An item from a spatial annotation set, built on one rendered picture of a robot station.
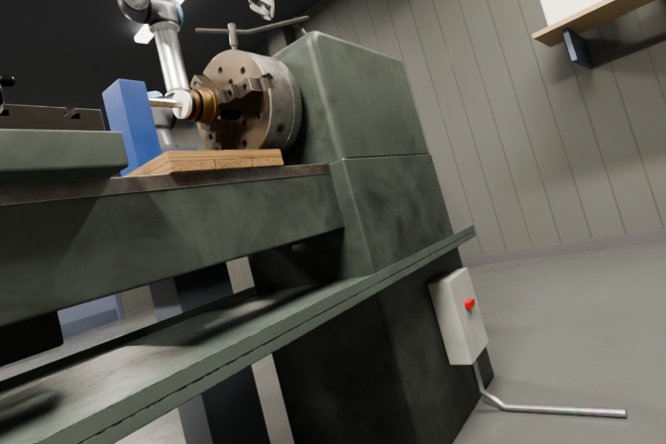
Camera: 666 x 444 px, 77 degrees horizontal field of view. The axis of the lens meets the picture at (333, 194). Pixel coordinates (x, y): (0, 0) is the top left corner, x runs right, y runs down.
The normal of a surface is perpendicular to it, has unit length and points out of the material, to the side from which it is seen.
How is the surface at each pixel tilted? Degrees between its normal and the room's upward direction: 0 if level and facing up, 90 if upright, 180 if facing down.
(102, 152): 90
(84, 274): 90
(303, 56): 90
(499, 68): 90
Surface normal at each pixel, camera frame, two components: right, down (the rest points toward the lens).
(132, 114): 0.77, -0.25
